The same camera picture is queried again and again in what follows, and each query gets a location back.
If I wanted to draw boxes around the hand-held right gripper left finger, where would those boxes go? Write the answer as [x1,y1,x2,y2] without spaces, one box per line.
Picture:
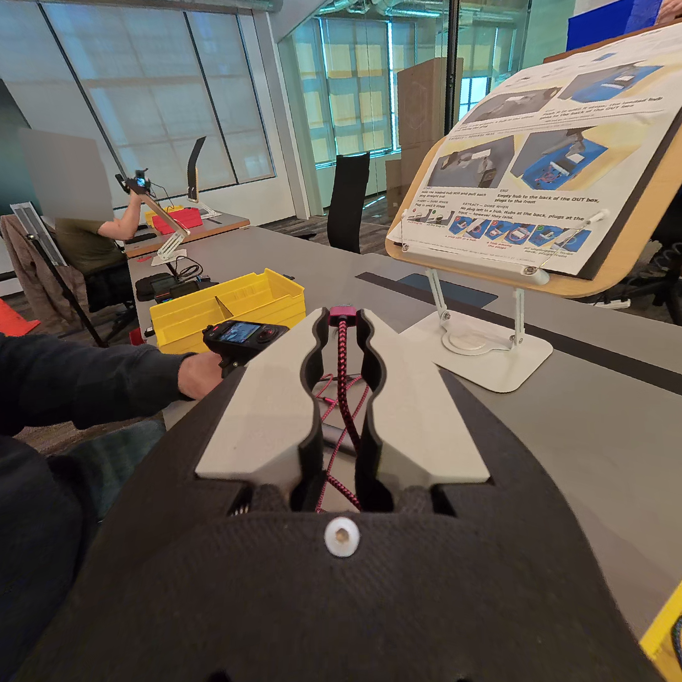
[195,309,333,512]

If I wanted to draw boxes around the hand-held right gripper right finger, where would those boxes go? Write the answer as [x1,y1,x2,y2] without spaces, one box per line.
[355,309,491,512]

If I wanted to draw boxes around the red braided usb cable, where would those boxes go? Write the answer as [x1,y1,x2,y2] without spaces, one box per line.
[312,306,374,512]

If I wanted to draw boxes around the yellow plastic bin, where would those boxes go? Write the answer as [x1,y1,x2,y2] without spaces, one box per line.
[640,581,682,682]
[150,269,307,354]

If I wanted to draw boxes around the person's left forearm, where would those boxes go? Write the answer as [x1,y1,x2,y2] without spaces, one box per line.
[0,334,195,435]

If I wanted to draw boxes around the person's left hand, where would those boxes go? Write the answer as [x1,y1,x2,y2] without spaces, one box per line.
[177,352,227,401]

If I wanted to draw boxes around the black electronics box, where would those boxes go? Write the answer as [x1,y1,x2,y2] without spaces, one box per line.
[136,272,214,302]

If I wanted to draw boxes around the wooden desk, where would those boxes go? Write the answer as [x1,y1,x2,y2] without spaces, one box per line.
[123,208,251,260]

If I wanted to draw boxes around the red desk tray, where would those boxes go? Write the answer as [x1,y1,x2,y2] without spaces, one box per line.
[150,206,203,235]

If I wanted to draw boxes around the person's legs in jeans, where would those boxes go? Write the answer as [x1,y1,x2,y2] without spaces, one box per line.
[64,414,168,518]

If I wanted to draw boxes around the black office chair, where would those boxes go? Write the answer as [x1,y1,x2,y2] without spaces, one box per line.
[325,152,370,254]

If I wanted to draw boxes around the orange cone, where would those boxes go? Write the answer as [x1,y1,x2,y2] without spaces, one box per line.
[0,299,39,337]

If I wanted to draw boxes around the printed instruction sheet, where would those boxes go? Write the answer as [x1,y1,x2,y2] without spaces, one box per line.
[389,24,682,278]

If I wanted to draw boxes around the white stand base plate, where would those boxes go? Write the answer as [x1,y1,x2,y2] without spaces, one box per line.
[400,309,554,393]

